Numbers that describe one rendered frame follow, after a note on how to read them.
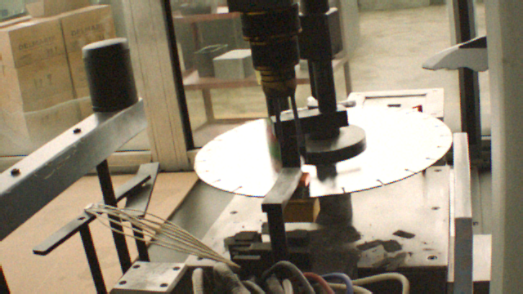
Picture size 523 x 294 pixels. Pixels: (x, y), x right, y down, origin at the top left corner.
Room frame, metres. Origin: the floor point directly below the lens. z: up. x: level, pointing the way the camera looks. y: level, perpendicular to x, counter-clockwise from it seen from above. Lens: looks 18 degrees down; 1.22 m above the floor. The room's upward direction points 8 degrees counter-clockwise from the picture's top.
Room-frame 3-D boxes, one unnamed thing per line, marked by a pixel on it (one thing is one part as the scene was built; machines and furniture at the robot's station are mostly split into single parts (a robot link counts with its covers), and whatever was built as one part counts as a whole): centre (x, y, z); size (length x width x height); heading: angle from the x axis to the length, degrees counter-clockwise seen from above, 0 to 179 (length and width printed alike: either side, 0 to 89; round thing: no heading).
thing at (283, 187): (0.60, -0.02, 0.95); 0.10 x 0.03 x 0.07; 162
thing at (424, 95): (1.08, -0.24, 0.82); 0.18 x 0.18 x 0.15; 72
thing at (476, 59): (0.68, -0.24, 1.06); 0.09 x 0.06 x 0.03; 52
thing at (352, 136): (0.78, -0.08, 0.96); 0.11 x 0.11 x 0.03
